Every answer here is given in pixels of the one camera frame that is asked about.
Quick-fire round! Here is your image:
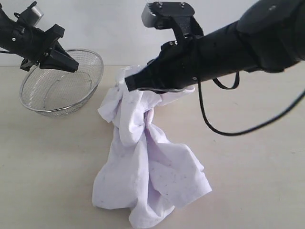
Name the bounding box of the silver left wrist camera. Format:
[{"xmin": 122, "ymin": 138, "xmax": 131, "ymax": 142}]
[{"xmin": 24, "ymin": 1, "xmax": 44, "ymax": 27}]

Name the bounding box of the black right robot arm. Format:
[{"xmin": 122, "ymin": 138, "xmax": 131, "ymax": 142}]
[{"xmin": 125, "ymin": 0, "xmax": 305, "ymax": 93}]

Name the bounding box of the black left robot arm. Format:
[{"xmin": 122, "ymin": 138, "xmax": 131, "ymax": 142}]
[{"xmin": 0, "ymin": 1, "xmax": 79, "ymax": 73}]

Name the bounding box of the white t-shirt red lettering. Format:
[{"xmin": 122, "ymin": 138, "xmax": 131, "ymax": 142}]
[{"xmin": 91, "ymin": 64, "xmax": 213, "ymax": 214}]

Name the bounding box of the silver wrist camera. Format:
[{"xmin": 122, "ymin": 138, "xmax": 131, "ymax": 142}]
[
  {"xmin": 141, "ymin": 1, "xmax": 195, "ymax": 30},
  {"xmin": 24, "ymin": 1, "xmax": 44, "ymax": 27}
]

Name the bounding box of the metal wire mesh basket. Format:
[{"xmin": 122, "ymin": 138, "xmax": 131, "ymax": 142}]
[{"xmin": 19, "ymin": 49, "xmax": 104, "ymax": 117}]

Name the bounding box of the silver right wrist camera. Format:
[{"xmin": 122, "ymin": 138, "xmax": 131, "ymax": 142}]
[{"xmin": 141, "ymin": 1, "xmax": 195, "ymax": 30}]

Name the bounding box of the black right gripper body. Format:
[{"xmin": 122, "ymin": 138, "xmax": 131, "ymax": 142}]
[{"xmin": 146, "ymin": 34, "xmax": 203, "ymax": 93}]

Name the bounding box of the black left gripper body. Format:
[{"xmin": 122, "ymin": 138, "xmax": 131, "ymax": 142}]
[{"xmin": 11, "ymin": 24, "xmax": 65, "ymax": 71}]

